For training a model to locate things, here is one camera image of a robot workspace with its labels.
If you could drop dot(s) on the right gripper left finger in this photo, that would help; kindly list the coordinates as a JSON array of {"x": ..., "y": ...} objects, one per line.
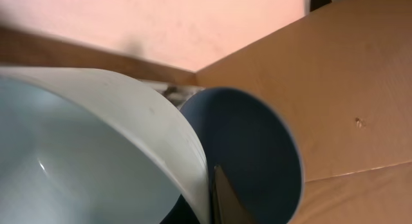
[{"x": 181, "y": 213}]

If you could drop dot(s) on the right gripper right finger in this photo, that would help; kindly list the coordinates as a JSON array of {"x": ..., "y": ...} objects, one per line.
[{"x": 226, "y": 206}]

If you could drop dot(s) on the dark blue plate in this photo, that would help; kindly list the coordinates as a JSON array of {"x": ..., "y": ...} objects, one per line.
[{"x": 247, "y": 139}]

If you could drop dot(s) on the light blue bowl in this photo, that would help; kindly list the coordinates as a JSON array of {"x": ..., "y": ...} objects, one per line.
[{"x": 82, "y": 145}]

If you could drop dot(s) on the grey dishwasher rack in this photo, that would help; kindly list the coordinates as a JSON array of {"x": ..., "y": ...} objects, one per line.
[{"x": 178, "y": 95}]

